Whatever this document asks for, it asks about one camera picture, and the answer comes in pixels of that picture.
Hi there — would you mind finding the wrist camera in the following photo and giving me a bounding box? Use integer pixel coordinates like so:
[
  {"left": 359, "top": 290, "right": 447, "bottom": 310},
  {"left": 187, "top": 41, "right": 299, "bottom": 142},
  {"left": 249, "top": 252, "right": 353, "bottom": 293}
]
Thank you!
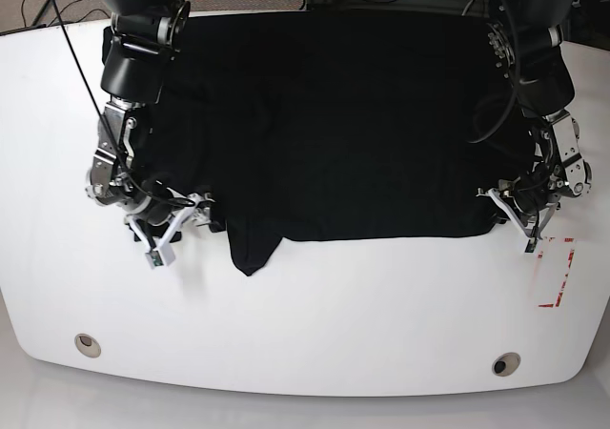
[
  {"left": 145, "top": 247, "right": 175, "bottom": 269},
  {"left": 524, "top": 236, "right": 539, "bottom": 254}
]

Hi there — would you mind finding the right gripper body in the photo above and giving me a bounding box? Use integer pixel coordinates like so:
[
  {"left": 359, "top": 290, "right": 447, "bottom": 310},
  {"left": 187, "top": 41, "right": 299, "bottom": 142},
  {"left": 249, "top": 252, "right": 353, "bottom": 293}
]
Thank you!
[{"left": 125, "top": 192, "right": 214, "bottom": 252}]

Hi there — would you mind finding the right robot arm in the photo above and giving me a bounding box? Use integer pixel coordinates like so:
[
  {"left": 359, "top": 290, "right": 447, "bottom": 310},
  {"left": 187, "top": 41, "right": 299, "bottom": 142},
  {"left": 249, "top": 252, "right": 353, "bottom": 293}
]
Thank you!
[{"left": 87, "top": 0, "right": 196, "bottom": 256}]

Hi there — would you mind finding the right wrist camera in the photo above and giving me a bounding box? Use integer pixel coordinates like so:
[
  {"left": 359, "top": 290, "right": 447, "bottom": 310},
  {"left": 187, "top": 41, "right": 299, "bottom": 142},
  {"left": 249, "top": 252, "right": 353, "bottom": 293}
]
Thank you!
[{"left": 145, "top": 247, "right": 175, "bottom": 269}]

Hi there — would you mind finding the red tape rectangle marking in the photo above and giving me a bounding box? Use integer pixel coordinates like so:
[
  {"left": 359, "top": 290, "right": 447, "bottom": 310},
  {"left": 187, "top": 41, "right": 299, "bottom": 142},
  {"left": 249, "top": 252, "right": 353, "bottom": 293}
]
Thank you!
[{"left": 532, "top": 236, "right": 577, "bottom": 308}]

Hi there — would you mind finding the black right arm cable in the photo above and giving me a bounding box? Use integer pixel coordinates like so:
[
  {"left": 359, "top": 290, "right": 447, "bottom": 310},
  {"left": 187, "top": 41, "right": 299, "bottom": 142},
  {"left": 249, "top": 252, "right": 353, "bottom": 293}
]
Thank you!
[{"left": 42, "top": 0, "right": 201, "bottom": 211}]

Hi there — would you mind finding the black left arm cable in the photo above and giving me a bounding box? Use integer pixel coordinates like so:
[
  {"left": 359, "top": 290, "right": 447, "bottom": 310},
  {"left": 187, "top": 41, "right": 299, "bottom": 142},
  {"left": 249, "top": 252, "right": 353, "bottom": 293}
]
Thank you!
[{"left": 466, "top": 0, "right": 525, "bottom": 145}]

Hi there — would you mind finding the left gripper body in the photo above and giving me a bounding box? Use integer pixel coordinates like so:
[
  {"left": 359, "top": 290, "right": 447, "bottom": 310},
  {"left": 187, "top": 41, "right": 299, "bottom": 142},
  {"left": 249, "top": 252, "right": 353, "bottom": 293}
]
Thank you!
[{"left": 477, "top": 177, "right": 562, "bottom": 243}]

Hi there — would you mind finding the right table cable grommet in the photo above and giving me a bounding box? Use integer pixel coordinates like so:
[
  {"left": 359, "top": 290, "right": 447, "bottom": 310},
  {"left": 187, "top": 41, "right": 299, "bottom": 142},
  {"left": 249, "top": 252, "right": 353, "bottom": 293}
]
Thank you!
[{"left": 492, "top": 352, "right": 520, "bottom": 378}]

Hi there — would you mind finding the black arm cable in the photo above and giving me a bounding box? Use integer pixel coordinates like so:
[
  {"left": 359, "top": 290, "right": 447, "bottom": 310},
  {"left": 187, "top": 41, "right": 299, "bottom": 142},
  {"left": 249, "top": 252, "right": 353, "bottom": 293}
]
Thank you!
[
  {"left": 42, "top": 0, "right": 201, "bottom": 211},
  {"left": 466, "top": 0, "right": 525, "bottom": 145}
]

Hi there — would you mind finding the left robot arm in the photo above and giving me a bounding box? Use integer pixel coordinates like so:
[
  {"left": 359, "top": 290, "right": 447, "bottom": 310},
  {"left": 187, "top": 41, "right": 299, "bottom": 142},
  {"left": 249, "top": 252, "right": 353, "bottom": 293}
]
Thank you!
[{"left": 484, "top": 0, "right": 592, "bottom": 254}]

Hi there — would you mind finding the table cable grommet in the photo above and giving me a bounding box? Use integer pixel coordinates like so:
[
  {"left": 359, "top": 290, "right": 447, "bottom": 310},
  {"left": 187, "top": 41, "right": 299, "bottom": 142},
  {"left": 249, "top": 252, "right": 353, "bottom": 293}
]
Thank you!
[
  {"left": 492, "top": 352, "right": 520, "bottom": 378},
  {"left": 74, "top": 334, "right": 101, "bottom": 358}
]

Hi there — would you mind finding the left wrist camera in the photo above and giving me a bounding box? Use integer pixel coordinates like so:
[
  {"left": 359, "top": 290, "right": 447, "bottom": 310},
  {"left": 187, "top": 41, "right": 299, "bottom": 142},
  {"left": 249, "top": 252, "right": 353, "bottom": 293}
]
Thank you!
[{"left": 524, "top": 236, "right": 539, "bottom": 254}]

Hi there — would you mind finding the left table cable grommet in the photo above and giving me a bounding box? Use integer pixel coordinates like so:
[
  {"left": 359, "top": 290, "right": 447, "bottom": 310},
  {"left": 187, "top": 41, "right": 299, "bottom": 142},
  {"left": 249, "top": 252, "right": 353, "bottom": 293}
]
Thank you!
[{"left": 74, "top": 334, "right": 101, "bottom": 358}]

